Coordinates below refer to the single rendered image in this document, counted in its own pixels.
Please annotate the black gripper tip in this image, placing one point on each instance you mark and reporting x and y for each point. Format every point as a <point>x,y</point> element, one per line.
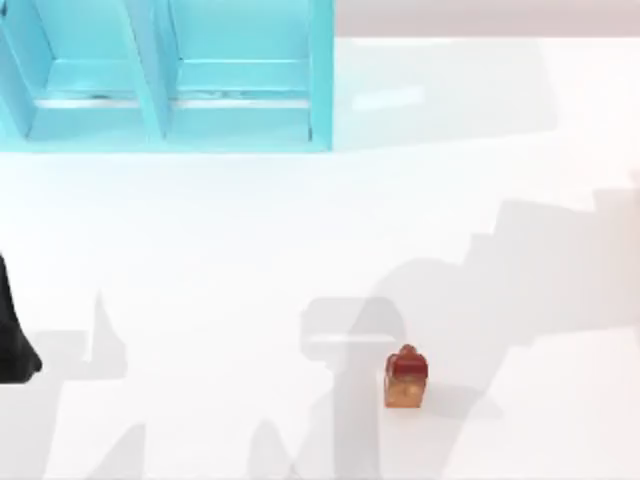
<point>14,345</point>

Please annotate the light blue rack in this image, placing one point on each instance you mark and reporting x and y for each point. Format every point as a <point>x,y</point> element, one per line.
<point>240,75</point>

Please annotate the small orange and red bottle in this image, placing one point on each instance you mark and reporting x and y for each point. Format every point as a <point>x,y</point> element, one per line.
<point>405,380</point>

